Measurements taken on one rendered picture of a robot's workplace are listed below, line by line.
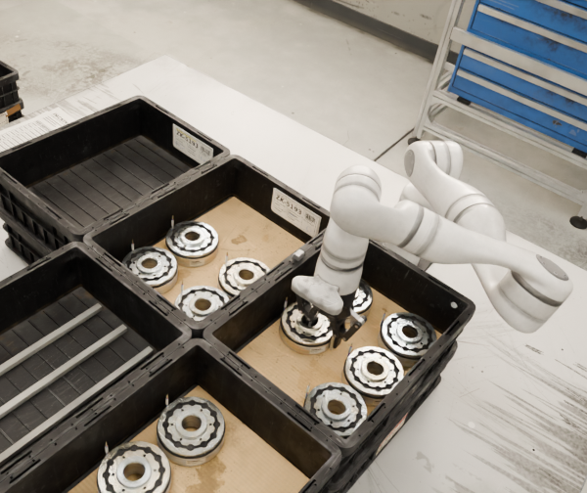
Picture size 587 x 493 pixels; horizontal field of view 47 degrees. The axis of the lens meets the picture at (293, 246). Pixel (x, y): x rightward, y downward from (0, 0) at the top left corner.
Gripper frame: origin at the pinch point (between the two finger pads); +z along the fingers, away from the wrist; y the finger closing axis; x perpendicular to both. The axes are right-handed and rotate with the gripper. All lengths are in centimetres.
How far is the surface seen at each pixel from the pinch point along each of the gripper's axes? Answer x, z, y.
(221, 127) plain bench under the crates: -55, 15, 69
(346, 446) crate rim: 20.9, -7.7, -16.6
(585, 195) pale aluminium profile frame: -193, 70, -20
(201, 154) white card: -21, -3, 48
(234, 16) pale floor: -234, 85, 205
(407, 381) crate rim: 5.3, -7.7, -18.0
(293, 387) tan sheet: 11.4, 2.3, -2.1
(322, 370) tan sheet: 5.2, 2.3, -3.7
